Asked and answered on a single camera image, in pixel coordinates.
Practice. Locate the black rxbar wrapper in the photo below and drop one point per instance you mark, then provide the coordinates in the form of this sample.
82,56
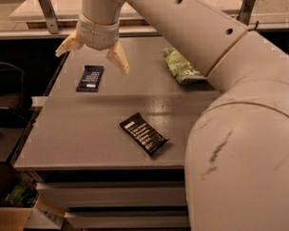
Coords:
145,135

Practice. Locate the white upper shelf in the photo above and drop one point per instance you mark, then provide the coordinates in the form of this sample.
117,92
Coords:
33,11

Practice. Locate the green chip bag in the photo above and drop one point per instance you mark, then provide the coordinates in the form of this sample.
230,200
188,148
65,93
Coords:
183,72

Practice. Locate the black chair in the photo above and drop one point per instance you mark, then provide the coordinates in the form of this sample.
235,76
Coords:
15,101

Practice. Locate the dark blue rxbar wrapper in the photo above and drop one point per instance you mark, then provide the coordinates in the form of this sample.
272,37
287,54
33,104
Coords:
91,79

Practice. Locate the left metal shelf bracket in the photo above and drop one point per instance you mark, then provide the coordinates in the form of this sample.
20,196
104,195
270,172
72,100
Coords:
49,15

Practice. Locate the right metal shelf bracket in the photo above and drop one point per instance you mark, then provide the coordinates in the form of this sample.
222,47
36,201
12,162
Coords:
245,11

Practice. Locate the metal shelf bracket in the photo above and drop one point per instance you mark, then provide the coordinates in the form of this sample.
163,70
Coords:
245,11
49,15

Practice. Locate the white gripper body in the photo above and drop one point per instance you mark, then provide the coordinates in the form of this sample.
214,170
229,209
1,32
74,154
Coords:
97,33

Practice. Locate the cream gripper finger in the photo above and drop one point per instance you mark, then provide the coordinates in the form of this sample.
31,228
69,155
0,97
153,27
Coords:
70,43
117,57

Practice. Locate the grey drawer cabinet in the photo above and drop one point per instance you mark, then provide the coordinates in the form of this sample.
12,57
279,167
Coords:
119,200

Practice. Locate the cardboard box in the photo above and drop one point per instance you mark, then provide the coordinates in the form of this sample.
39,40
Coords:
21,207

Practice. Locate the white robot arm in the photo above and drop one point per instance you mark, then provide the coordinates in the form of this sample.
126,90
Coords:
237,154

